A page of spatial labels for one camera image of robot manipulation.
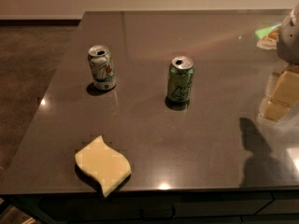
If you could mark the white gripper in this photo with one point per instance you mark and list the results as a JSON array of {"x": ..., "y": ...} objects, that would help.
[{"x": 290, "y": 40}]

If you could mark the green soda can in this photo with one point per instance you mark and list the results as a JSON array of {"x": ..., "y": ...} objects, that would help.
[{"x": 180, "y": 77}]

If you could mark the white 7up soda can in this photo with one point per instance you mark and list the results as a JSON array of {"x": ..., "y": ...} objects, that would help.
[{"x": 102, "y": 68}]

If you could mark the yellow wavy sponge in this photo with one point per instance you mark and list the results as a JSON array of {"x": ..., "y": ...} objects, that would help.
[{"x": 103, "y": 164}]

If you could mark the green and orange snack bag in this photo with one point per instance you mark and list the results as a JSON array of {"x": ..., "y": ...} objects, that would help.
[{"x": 267, "y": 37}]

